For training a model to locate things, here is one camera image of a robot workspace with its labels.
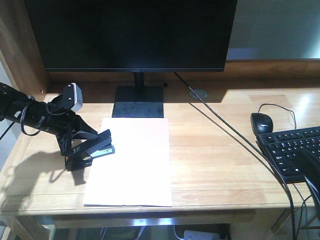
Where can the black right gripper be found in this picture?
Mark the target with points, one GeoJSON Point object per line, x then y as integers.
{"type": "Point", "coordinates": [309, 167]}

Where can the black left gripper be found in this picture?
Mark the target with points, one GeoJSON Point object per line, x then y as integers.
{"type": "Point", "coordinates": [66, 126]}

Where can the black orange stapler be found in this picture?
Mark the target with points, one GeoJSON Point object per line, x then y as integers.
{"type": "Point", "coordinates": [82, 155]}

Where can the white paper sheet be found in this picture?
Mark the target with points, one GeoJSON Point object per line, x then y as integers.
{"type": "Point", "coordinates": [138, 172]}

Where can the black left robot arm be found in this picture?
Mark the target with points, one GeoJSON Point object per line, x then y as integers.
{"type": "Point", "coordinates": [79, 143]}

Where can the wooden desk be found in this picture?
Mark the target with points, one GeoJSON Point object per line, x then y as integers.
{"type": "Point", "coordinates": [216, 176]}

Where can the black keyboard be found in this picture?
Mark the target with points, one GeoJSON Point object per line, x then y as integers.
{"type": "Point", "coordinates": [281, 147]}

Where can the black computer mouse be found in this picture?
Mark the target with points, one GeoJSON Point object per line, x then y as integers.
{"type": "Point", "coordinates": [261, 123]}

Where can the white power strip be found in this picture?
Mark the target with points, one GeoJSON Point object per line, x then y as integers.
{"type": "Point", "coordinates": [200, 235]}

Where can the black computer monitor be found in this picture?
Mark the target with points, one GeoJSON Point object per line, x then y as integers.
{"type": "Point", "coordinates": [134, 36]}

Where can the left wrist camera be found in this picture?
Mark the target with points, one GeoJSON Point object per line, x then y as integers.
{"type": "Point", "coordinates": [72, 98]}

